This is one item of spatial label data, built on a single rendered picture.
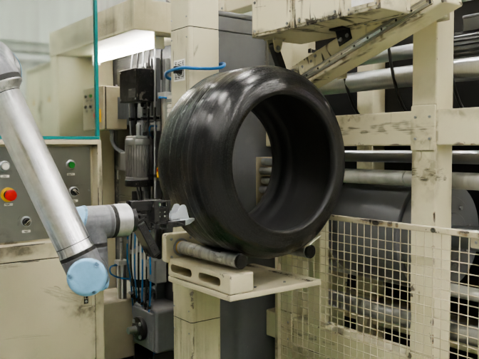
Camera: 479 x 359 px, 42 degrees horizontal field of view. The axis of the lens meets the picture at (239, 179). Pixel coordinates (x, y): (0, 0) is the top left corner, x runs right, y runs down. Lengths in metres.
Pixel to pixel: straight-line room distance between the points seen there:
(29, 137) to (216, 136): 0.51
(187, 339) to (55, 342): 0.49
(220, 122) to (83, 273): 0.57
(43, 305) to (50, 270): 0.13
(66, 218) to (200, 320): 0.89
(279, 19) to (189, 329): 1.13
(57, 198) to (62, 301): 0.93
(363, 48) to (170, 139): 0.71
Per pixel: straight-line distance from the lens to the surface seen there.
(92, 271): 1.50
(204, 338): 2.28
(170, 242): 2.10
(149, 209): 1.73
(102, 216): 1.64
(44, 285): 2.35
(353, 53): 2.12
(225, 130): 1.73
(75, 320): 2.42
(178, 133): 1.82
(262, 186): 2.46
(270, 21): 2.24
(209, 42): 2.22
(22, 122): 1.52
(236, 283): 1.84
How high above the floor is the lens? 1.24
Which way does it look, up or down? 3 degrees down
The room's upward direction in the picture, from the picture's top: straight up
